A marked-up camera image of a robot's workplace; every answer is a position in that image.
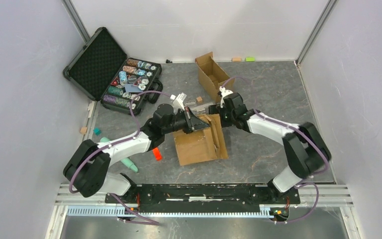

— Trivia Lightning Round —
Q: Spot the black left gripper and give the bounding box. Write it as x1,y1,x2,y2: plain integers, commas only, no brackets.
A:
162,106,208,134

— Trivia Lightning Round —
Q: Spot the brown cardboard box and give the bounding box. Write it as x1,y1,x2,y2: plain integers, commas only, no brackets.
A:
173,114,229,166

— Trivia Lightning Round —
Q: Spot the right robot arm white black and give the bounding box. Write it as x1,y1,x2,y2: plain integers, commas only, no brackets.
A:
208,93,332,203

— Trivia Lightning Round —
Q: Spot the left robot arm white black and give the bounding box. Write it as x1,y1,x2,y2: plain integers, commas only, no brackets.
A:
63,104,209,203

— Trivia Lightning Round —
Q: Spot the open empty cardboard box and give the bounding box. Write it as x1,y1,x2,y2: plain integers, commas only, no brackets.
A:
195,52,230,103

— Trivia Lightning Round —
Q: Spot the clear plastic bag with part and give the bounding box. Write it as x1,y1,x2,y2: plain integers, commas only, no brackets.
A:
191,103,212,115

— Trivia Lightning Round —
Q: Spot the orange curved plastic piece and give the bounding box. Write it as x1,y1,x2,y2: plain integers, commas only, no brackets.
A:
152,147,162,161

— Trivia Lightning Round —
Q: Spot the mint green marker pen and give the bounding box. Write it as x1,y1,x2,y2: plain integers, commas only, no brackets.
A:
100,137,138,173

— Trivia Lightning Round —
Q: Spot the teal small block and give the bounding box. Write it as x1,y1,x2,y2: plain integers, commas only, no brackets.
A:
94,128,101,135

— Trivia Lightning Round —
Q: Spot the black poker chip case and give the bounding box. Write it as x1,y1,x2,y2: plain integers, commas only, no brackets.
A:
63,27,163,115

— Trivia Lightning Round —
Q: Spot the wooden cube at left edge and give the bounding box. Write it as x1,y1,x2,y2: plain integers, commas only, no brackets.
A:
80,127,88,135

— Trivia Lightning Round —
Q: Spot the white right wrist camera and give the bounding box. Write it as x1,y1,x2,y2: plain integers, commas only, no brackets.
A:
219,86,233,108

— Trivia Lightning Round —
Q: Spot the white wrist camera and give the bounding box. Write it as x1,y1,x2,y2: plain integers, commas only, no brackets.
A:
170,93,187,112
219,86,233,108

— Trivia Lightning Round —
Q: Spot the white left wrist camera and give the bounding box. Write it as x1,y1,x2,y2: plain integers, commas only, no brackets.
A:
170,93,187,112

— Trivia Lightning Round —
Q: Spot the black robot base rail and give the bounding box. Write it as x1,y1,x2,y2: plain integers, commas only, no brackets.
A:
119,183,301,213

